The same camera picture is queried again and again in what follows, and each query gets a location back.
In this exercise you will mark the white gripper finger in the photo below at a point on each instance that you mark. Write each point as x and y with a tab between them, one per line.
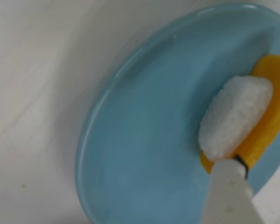
228	200

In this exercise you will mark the blue round dish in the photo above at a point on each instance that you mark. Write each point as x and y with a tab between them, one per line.
153	116

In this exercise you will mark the yellow egg sushi toy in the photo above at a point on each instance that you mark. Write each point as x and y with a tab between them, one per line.
235	112

